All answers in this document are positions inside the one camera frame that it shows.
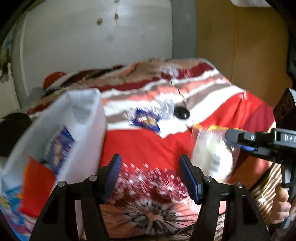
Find red striped floral bedspread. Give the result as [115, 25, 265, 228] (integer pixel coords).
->
[28, 59, 275, 240]

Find blue cookie packet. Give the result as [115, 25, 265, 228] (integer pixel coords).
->
[129, 108, 160, 133]
[44, 125, 76, 176]

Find red pillow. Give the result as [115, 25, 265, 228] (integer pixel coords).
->
[43, 72, 66, 89]

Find red snack packet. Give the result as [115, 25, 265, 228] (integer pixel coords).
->
[20, 157, 55, 218]

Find clear plastic bottle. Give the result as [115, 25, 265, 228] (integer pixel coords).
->
[160, 100, 175, 119]

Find colourful packet in box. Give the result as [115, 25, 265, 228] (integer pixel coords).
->
[1, 186, 37, 240]

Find person right hand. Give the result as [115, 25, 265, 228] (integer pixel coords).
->
[270, 184, 291, 225]

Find white fabric storage box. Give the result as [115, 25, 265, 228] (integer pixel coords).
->
[1, 89, 106, 193]

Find clear bag white rice crackers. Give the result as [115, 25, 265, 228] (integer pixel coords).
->
[190, 124, 240, 183]

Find black round device with cable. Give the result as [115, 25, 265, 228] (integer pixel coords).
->
[174, 89, 190, 120]

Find white wardrobe door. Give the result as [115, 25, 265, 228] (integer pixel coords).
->
[11, 0, 173, 106]

